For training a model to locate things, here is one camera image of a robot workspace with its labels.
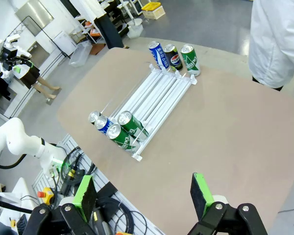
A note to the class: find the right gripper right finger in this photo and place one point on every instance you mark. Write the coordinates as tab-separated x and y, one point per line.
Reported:
198	195

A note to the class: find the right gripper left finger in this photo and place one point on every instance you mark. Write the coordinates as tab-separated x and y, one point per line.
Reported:
88	200

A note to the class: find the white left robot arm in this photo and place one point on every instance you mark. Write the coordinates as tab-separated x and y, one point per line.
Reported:
14	137

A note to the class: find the person in white coat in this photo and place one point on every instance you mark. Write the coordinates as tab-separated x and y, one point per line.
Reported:
272	36

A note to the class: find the yellow emergency stop button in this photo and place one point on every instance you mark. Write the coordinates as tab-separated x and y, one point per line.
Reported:
47	197

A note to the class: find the green Chilsung cider can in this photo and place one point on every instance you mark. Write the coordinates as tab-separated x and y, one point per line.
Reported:
133	124
192	62
120	138

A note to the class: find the blue Pocari Sweat can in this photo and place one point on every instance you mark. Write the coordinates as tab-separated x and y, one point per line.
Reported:
101	123
160	57

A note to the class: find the black Pepsi can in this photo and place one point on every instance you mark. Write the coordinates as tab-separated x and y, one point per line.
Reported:
94	116
175	60

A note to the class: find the white can dispenser rack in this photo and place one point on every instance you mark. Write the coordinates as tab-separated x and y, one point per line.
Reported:
156	98

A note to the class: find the clear plastic storage bin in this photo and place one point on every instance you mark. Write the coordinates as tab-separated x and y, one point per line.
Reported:
79	55

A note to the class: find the white cabinet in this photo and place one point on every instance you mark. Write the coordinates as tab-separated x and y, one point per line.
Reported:
63	42

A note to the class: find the black hanging cloth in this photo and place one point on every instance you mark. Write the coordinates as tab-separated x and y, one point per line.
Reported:
110	34

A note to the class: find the white bucket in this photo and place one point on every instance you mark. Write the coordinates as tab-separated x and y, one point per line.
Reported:
135	30

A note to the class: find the yellow plastic crate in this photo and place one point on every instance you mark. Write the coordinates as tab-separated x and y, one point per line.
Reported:
152	6

